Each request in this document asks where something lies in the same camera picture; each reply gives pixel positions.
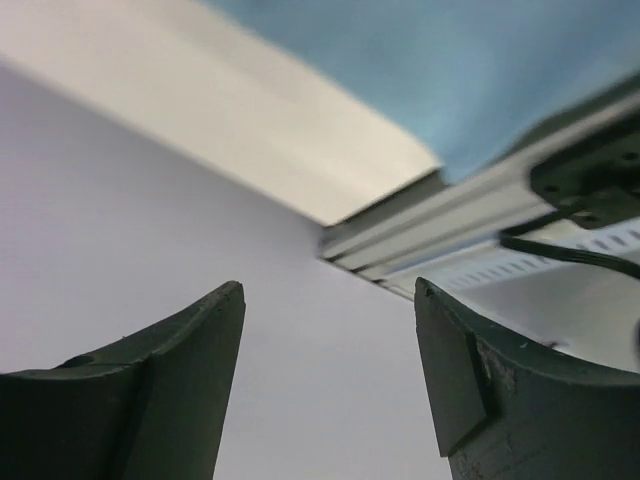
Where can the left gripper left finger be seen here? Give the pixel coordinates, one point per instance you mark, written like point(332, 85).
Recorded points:
point(151, 405)

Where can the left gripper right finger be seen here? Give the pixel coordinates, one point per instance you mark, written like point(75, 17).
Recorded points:
point(506, 407)

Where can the light blue printed t-shirt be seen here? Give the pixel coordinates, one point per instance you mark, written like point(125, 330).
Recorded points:
point(467, 78)

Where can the aluminium frame rail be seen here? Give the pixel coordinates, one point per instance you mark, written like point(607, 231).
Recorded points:
point(402, 238)

